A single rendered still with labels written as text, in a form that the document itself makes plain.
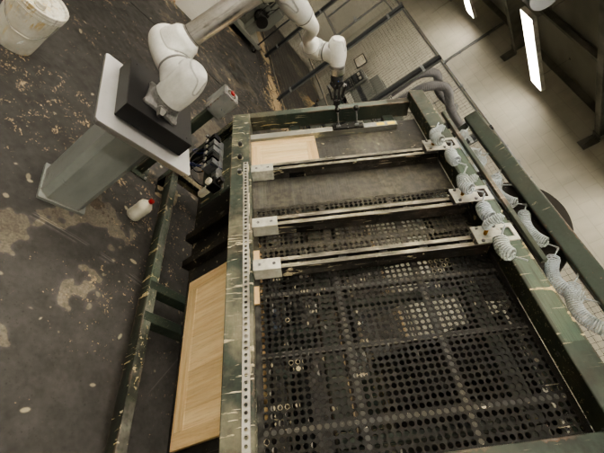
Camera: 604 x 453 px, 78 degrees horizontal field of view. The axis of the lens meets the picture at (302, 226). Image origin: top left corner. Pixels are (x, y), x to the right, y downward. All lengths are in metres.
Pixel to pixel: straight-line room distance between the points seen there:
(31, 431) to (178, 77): 1.58
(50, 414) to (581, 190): 6.90
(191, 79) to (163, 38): 0.25
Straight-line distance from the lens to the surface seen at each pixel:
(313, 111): 2.67
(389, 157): 2.23
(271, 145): 2.43
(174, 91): 1.90
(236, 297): 1.63
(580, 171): 7.34
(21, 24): 2.97
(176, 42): 1.99
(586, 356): 1.68
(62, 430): 2.06
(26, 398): 2.02
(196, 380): 2.00
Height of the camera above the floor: 1.80
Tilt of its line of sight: 22 degrees down
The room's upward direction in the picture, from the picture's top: 60 degrees clockwise
